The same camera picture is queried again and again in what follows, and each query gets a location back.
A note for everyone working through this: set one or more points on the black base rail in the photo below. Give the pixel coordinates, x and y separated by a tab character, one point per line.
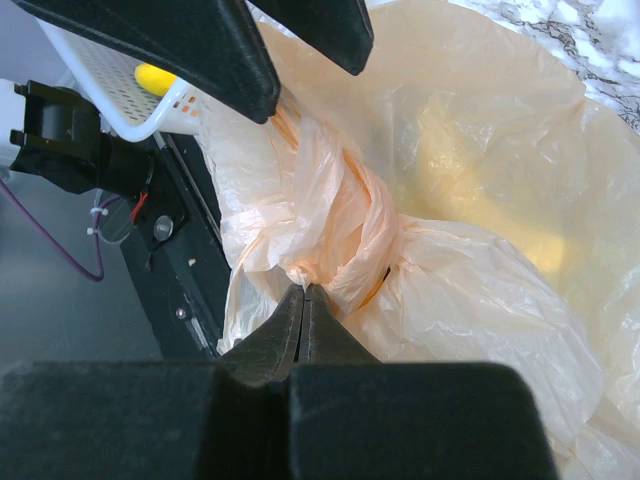
151	199

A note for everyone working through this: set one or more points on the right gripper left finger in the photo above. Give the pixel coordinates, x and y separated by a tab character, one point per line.
268	353

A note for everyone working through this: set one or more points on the yellow banana bunch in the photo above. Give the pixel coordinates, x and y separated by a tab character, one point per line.
463	172

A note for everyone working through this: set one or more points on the front yellow banana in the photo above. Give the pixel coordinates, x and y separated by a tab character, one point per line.
154	80

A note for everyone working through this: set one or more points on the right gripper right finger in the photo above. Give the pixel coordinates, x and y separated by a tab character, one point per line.
323	340

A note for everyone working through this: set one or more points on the peach plastic grocery bag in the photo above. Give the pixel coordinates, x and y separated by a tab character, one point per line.
310	198

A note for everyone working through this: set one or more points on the white plastic fruit basket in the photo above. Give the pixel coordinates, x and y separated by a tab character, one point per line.
107	78

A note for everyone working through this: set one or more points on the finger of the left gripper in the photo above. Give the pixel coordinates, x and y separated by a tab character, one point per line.
213	45
341	30

